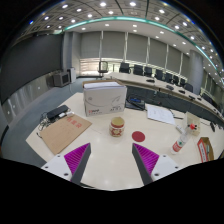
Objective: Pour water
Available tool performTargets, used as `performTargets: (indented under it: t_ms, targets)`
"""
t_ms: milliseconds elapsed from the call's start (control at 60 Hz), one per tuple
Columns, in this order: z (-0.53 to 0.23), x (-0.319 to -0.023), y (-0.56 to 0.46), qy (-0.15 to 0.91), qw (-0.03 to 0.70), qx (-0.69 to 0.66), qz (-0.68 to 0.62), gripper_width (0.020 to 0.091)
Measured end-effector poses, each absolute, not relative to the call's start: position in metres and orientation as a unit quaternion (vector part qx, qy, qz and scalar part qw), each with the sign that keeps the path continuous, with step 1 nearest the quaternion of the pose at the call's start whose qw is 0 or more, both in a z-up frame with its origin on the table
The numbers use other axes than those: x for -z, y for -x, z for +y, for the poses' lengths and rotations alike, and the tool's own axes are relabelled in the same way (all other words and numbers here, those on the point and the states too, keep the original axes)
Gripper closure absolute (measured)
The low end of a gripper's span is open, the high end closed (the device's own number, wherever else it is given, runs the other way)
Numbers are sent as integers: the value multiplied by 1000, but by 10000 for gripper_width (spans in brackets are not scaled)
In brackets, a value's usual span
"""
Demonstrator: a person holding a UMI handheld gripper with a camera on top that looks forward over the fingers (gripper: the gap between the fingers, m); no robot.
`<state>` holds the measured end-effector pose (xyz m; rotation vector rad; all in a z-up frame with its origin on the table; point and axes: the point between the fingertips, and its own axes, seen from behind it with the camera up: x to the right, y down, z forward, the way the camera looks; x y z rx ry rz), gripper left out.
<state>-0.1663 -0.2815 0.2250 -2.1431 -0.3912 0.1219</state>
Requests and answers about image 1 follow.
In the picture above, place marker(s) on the black mesh swivel chair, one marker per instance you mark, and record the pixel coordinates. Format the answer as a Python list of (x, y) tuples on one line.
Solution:
[(103, 66)]

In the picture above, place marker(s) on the small open white box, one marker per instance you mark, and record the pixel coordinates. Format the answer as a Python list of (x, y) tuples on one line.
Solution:
[(192, 120)]

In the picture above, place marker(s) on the white power adapter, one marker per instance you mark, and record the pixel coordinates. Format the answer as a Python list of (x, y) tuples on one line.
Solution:
[(66, 114)]

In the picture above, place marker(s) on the white power strip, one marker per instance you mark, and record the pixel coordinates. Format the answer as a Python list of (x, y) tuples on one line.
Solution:
[(180, 128)]

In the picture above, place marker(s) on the flat round red coaster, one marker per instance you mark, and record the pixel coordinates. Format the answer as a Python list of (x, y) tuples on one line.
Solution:
[(138, 136)]

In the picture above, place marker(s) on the white paper carton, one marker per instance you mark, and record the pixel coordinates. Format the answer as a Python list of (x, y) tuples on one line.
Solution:
[(104, 99)]

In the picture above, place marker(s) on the row of black office chairs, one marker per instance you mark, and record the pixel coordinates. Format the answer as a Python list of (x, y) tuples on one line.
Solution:
[(138, 70)]

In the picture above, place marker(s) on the black flat device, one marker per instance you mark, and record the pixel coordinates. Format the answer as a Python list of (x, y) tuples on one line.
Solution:
[(56, 112)]

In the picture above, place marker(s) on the white printed paper sheet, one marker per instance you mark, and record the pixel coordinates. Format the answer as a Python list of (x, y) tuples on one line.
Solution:
[(160, 114)]

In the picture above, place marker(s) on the brown paper envelope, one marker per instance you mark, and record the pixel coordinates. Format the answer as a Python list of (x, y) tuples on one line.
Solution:
[(63, 132)]

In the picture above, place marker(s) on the red and cream mug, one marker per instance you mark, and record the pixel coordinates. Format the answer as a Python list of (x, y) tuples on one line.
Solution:
[(117, 127)]

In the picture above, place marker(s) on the ceiling lights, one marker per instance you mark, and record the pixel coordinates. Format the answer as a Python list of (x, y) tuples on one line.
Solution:
[(103, 4)]

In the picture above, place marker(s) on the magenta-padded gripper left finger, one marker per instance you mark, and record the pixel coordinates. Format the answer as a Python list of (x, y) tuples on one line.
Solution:
[(76, 156)]

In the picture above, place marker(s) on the long curved conference desk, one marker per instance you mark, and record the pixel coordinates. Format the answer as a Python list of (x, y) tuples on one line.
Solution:
[(156, 87)]

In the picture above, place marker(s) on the clear red-capped water bottle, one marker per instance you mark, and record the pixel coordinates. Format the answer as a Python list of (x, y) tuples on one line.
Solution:
[(180, 142)]

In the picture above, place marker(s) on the grey box monitor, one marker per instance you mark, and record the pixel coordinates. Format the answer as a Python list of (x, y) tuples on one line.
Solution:
[(61, 79)]

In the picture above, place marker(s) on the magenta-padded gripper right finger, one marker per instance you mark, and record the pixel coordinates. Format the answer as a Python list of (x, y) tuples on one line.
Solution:
[(146, 157)]

